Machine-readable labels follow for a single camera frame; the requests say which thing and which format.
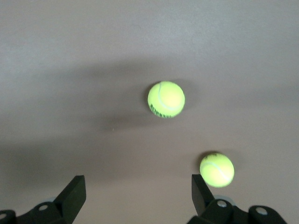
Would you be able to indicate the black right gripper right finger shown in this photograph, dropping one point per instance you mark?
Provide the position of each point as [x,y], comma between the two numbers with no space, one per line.
[203,205]

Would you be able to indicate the yellow tennis ball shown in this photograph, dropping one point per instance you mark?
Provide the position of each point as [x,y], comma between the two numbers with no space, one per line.
[166,99]
[217,170]

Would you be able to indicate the brown table cover mat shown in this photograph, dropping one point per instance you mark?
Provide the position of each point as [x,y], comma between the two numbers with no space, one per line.
[70,70]

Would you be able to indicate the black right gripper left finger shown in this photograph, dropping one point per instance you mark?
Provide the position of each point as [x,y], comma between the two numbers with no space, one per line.
[70,200]

